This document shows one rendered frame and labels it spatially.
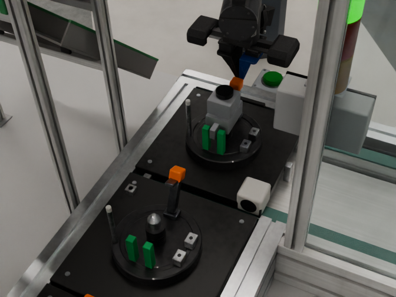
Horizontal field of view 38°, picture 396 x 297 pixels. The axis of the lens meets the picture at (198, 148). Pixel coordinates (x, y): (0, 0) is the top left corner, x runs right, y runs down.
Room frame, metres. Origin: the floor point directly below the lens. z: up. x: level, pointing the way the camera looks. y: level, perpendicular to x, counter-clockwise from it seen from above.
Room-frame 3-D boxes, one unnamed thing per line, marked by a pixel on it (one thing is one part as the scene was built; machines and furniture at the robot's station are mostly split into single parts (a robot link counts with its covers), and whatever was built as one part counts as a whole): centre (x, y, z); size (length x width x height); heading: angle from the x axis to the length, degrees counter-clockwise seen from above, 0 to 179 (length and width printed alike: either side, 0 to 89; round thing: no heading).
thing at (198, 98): (0.75, -0.05, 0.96); 0.24 x 0.24 x 0.02; 63
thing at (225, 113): (0.74, -0.04, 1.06); 0.08 x 0.04 x 0.07; 153
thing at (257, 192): (0.62, -0.09, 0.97); 0.05 x 0.05 x 0.04; 63
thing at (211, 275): (0.52, 0.07, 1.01); 0.24 x 0.24 x 0.13; 63
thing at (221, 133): (0.70, -0.04, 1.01); 0.01 x 0.01 x 0.05; 63
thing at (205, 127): (0.72, -0.02, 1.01); 0.01 x 0.01 x 0.05; 63
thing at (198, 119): (0.75, -0.05, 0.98); 0.14 x 0.14 x 0.02
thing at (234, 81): (0.79, -0.07, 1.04); 0.04 x 0.02 x 0.08; 153
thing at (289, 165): (0.69, -0.16, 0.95); 0.01 x 0.01 x 0.04; 63
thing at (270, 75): (0.93, -0.16, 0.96); 0.04 x 0.04 x 0.02
